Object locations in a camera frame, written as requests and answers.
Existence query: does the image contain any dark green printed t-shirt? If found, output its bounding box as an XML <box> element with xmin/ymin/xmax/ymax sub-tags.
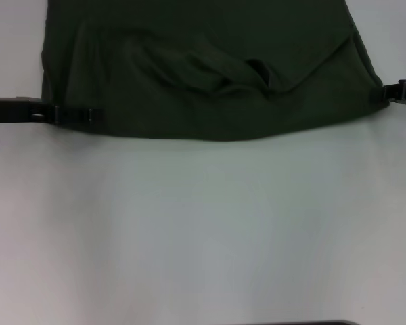
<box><xmin>40</xmin><ymin>0</ymin><xmax>390</xmax><ymax>142</ymax></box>

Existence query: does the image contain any dark grey robot base edge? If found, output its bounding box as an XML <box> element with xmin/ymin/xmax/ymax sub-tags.
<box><xmin>286</xmin><ymin>320</ymin><xmax>359</xmax><ymax>325</ymax></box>

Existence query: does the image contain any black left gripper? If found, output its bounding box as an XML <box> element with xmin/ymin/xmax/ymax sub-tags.
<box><xmin>0</xmin><ymin>95</ymin><xmax>105</xmax><ymax>126</ymax></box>

